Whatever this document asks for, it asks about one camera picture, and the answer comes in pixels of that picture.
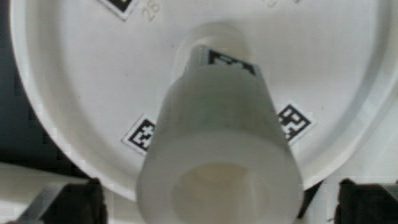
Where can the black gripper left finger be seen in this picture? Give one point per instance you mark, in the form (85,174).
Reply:
(69,204)

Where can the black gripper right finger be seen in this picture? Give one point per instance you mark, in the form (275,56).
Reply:
(367,203)

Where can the white round table top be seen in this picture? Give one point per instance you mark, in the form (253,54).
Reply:
(97,49)

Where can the white U-shaped border frame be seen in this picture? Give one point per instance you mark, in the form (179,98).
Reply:
(371,168)

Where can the white cylindrical table leg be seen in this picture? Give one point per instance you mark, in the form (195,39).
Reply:
(220,177)

